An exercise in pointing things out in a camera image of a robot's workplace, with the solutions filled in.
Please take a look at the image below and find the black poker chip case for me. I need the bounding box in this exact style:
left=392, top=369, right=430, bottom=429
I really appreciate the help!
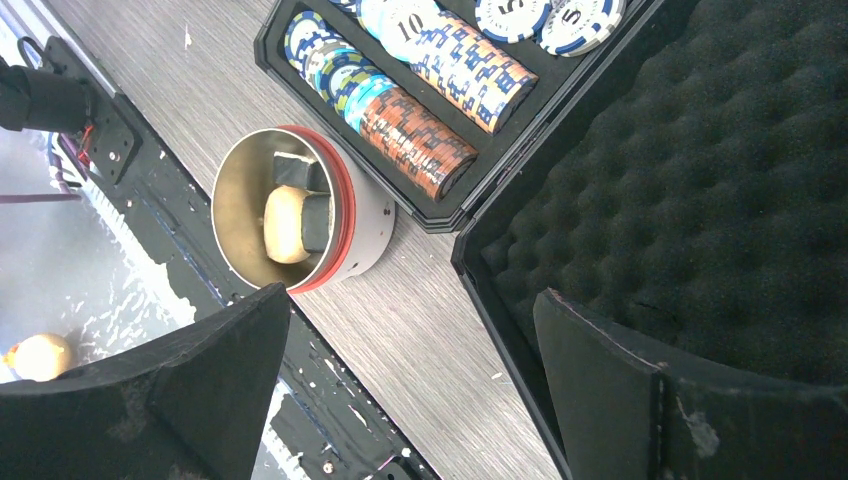
left=254, top=1, right=847, bottom=479

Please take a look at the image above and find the sushi roll orange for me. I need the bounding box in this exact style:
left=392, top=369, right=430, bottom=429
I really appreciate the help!
left=272, top=152, right=330, bottom=193

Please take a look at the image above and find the round bread bun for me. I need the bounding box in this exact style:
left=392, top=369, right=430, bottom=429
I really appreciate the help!
left=263, top=186, right=310, bottom=264

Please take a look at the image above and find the white red steel lunch box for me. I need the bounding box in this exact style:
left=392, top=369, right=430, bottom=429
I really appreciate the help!
left=211, top=125, right=396, bottom=294

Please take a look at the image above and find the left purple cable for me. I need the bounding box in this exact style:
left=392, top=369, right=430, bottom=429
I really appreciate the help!
left=0, top=132, right=84, bottom=205

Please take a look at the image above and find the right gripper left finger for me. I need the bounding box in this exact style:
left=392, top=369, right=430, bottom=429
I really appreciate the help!
left=1, top=284, right=291, bottom=479

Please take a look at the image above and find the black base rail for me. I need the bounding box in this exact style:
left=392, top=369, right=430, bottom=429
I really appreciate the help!
left=0, top=36, right=442, bottom=480

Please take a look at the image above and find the blue cream poker chip stack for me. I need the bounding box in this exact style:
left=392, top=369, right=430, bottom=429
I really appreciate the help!
left=410, top=10, right=538, bottom=135

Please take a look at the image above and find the sushi roll red centre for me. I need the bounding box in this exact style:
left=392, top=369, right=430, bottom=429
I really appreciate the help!
left=301, top=192, right=333, bottom=253

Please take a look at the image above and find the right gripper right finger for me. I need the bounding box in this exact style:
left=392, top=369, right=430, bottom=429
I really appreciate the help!
left=533, top=290, right=847, bottom=479

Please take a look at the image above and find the orange poker chip stack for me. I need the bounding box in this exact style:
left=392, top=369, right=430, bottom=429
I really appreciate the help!
left=359, top=85, right=478, bottom=202

